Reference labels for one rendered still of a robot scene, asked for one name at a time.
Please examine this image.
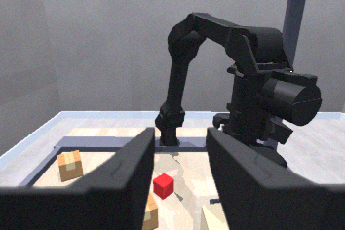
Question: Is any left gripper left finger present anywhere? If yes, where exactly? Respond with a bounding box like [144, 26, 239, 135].
[0, 127, 155, 230]

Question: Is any brown cardboard box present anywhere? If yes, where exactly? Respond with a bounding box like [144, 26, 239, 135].
[57, 150, 84, 182]
[142, 191, 159, 230]

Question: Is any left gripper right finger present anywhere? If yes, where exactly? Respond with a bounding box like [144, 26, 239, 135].
[206, 127, 345, 230]

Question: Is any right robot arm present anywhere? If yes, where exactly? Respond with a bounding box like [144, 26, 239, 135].
[155, 13, 322, 146]

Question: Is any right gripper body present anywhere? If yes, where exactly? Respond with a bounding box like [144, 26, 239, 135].
[212, 100, 288, 168]

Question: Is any red block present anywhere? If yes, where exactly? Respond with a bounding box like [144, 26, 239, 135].
[153, 173, 174, 200]

